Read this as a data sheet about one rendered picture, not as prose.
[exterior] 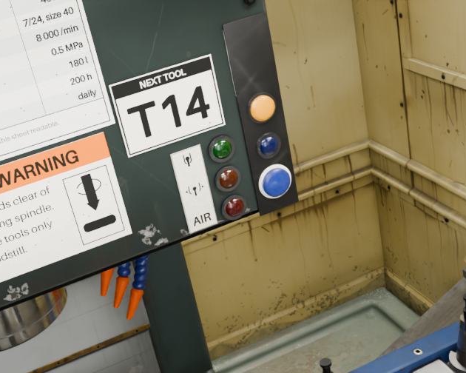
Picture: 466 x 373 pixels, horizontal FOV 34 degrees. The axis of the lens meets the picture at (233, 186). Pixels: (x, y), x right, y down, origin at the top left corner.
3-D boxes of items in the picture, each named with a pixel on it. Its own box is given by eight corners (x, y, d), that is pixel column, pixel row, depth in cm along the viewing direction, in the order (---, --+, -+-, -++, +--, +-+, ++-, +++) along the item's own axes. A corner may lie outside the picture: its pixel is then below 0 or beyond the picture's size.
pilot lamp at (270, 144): (281, 152, 75) (278, 132, 74) (262, 160, 74) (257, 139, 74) (279, 151, 76) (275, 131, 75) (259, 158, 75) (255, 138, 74)
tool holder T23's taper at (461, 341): (469, 342, 108) (467, 303, 105) (495, 355, 104) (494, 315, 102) (449, 357, 106) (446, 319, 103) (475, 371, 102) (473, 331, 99)
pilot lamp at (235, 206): (247, 214, 76) (243, 195, 75) (227, 221, 75) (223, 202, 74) (245, 212, 76) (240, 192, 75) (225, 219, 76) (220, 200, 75)
